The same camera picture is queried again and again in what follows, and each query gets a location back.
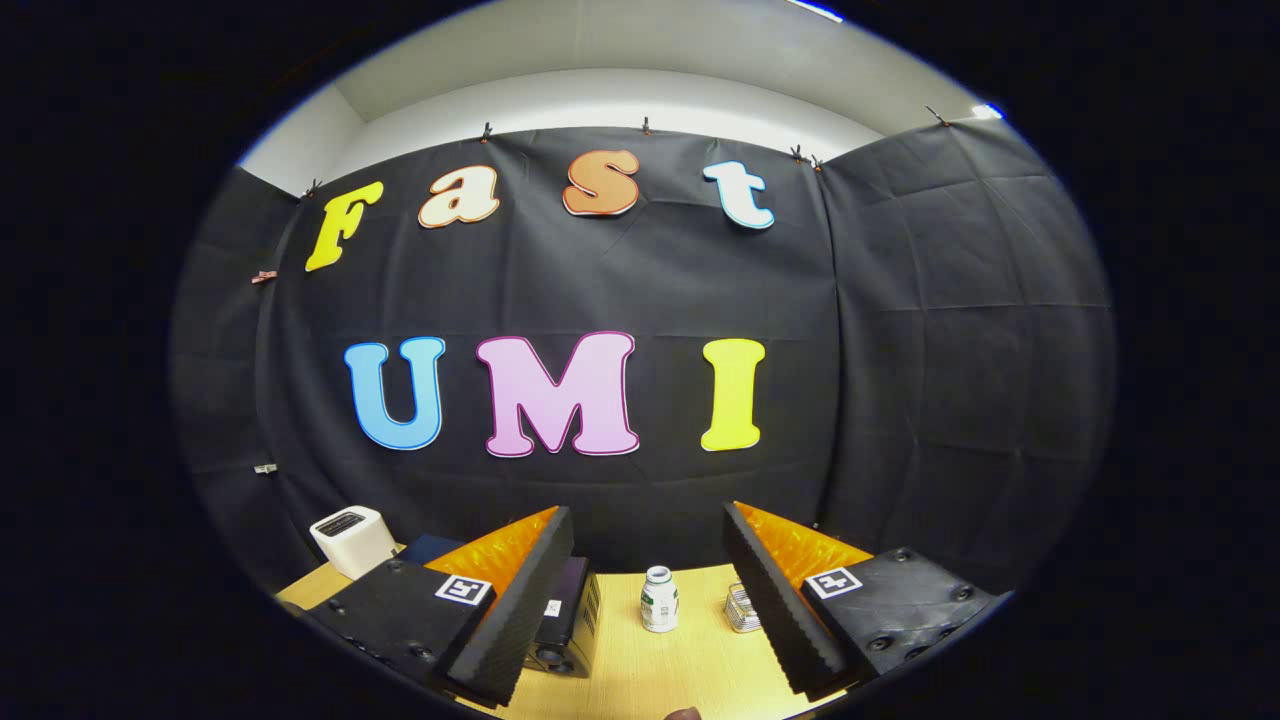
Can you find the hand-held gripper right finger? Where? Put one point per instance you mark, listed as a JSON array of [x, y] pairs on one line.
[[775, 615]]

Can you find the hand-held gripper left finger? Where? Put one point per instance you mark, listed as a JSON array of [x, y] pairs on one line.
[[520, 615]]

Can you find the black toaster oven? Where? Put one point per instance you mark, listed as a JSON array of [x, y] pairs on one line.
[[570, 615]]

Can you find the cream bread toaster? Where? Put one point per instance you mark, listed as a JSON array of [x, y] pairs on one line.
[[355, 545]]

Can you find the white bottle green label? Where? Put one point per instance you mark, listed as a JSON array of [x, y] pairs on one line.
[[659, 605]]

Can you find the small ceiling light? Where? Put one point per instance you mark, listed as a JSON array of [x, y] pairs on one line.
[[988, 111]]

